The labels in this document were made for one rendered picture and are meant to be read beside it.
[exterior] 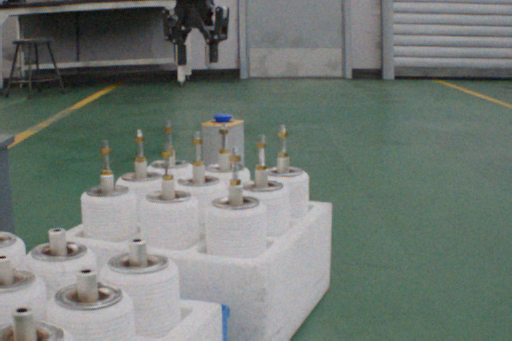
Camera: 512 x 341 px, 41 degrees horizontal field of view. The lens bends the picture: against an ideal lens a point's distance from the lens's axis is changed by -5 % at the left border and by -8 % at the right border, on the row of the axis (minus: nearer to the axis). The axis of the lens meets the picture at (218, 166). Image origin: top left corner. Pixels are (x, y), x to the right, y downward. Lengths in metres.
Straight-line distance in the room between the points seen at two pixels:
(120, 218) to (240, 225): 0.22
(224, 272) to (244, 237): 0.06
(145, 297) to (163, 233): 0.33
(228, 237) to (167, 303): 0.28
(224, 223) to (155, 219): 0.12
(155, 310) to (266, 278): 0.27
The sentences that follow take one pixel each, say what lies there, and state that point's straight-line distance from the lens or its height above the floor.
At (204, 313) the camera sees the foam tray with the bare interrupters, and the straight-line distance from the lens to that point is 0.90.
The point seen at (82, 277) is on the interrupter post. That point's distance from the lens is 0.76.
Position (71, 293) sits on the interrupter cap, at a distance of 0.79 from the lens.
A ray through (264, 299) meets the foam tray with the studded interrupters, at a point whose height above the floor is 0.13.
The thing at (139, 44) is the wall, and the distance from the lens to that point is 6.46.
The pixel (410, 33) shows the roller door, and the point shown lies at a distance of 6.49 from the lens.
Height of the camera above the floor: 0.54
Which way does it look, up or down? 12 degrees down
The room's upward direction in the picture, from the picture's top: 1 degrees counter-clockwise
